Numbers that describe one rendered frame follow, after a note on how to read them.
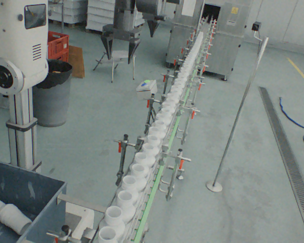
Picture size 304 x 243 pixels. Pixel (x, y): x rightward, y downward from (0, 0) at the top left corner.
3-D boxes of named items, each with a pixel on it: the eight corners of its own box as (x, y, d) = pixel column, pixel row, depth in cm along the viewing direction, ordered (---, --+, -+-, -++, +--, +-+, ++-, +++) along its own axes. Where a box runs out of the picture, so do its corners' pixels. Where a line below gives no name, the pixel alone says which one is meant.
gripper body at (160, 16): (145, 15, 125) (147, -3, 122) (167, 19, 123) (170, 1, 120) (141, 17, 119) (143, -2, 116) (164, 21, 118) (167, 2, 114)
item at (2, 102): (25, 114, 321) (24, 96, 311) (-9, 106, 322) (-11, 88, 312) (49, 94, 375) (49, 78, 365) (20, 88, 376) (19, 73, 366)
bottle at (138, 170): (143, 207, 88) (151, 165, 80) (137, 221, 83) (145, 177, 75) (125, 201, 89) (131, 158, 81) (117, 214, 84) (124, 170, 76)
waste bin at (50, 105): (58, 134, 296) (59, 76, 266) (20, 123, 302) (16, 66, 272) (78, 116, 336) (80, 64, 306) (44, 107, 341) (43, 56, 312)
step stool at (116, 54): (115, 68, 517) (117, 46, 498) (134, 80, 478) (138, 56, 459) (92, 70, 487) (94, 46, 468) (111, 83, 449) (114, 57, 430)
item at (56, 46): (48, 60, 363) (48, 43, 353) (19, 53, 366) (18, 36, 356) (69, 49, 417) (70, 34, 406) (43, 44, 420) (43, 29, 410)
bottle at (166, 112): (153, 138, 125) (159, 105, 118) (166, 142, 124) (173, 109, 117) (150, 145, 120) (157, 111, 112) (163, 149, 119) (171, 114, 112)
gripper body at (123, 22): (135, 40, 79) (139, 12, 75) (101, 33, 80) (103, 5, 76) (141, 36, 84) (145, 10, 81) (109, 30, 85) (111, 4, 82)
